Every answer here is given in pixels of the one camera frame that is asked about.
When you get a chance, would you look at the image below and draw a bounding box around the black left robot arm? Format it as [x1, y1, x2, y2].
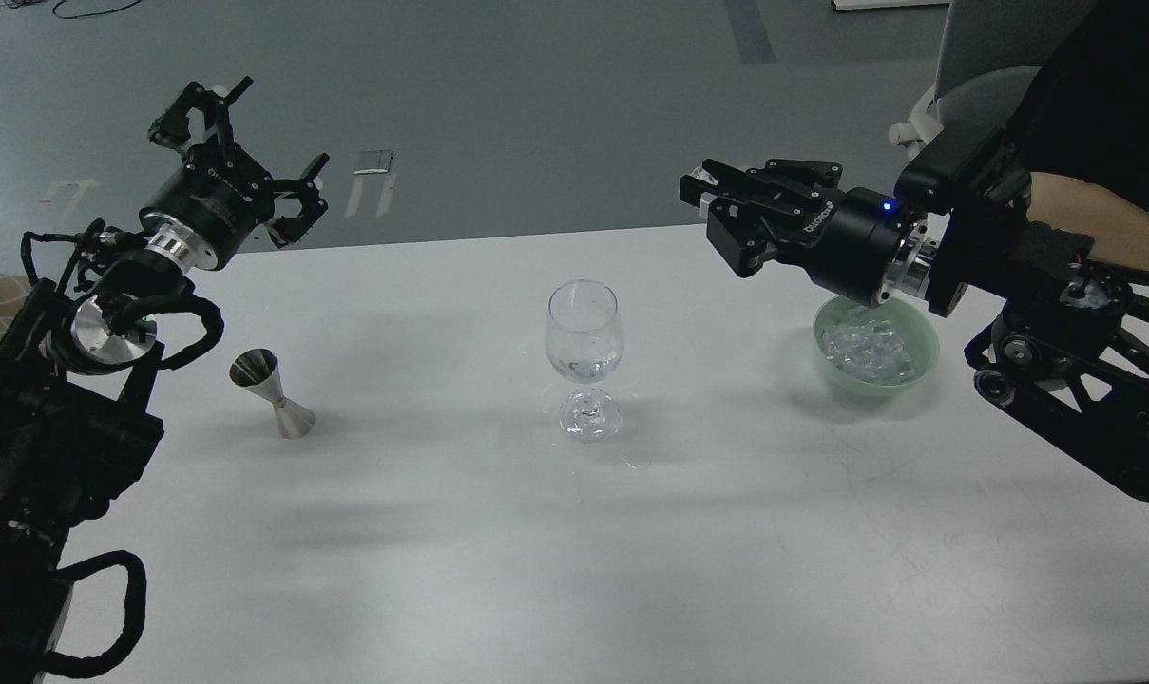
[0, 77, 327, 683]

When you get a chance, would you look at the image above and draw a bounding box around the clear wine glass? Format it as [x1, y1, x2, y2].
[545, 278, 625, 445]

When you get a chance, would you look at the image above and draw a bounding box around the steel double jigger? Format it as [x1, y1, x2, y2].
[228, 348, 316, 439]

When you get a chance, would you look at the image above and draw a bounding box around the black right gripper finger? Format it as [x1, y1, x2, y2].
[680, 174, 803, 278]
[701, 159, 843, 212]

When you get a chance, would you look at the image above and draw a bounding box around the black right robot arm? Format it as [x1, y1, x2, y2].
[679, 126, 1149, 504]

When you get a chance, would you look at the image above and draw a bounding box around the black floor cable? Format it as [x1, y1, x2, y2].
[0, 0, 147, 39]

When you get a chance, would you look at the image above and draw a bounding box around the pile of ice cubes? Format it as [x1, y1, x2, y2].
[817, 308, 927, 387]

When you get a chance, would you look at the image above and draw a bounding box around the person in black shirt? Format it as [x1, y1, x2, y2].
[1008, 1, 1149, 272]

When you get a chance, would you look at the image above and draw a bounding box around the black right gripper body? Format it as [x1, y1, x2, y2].
[773, 189, 928, 308]

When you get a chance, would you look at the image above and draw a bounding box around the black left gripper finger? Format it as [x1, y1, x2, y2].
[148, 75, 254, 155]
[264, 152, 331, 249]

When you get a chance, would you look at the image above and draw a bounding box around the grey office chair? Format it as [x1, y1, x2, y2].
[888, 1, 1096, 159]

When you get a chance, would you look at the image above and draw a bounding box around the green bowl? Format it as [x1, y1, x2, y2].
[812, 297, 940, 399]

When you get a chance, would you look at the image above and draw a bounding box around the clear ice cube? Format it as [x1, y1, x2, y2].
[688, 166, 715, 185]

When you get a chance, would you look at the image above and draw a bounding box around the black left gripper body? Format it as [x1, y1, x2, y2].
[139, 143, 273, 272]

